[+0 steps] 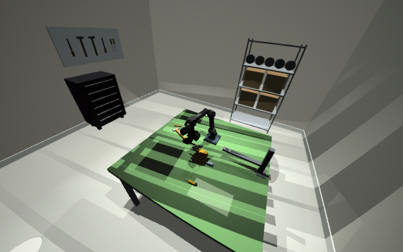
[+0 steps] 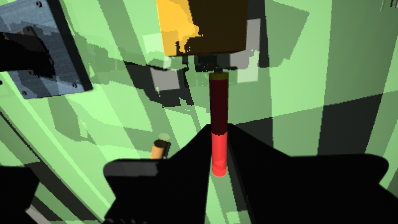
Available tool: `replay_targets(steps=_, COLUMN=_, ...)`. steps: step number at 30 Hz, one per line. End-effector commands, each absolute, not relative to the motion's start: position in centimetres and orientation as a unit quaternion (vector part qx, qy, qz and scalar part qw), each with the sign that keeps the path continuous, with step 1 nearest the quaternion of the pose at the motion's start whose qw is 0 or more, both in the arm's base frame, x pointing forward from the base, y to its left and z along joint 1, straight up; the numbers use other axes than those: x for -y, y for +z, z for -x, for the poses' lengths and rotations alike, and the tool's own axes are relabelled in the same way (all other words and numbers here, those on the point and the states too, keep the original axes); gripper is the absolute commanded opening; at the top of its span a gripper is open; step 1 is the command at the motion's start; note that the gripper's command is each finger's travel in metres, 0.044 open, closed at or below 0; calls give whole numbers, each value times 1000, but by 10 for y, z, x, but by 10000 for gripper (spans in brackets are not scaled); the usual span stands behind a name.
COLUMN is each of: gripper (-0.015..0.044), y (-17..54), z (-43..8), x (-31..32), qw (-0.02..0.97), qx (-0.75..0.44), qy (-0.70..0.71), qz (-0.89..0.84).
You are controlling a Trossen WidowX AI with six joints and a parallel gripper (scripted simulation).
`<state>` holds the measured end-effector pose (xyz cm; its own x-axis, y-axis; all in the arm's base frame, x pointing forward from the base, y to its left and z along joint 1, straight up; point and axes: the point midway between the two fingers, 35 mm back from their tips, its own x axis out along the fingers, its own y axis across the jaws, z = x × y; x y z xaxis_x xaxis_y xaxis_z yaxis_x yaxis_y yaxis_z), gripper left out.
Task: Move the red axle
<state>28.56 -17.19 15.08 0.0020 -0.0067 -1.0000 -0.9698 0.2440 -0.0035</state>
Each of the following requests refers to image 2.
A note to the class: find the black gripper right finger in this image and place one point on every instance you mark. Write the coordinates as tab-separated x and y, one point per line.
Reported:
269	177

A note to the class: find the red cylinder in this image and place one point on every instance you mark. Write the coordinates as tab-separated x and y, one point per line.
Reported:
219	89

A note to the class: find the hammer with grey head and tan handle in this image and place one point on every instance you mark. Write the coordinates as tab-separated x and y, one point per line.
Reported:
158	149

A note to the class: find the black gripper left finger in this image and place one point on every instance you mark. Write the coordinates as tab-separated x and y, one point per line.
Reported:
185	174

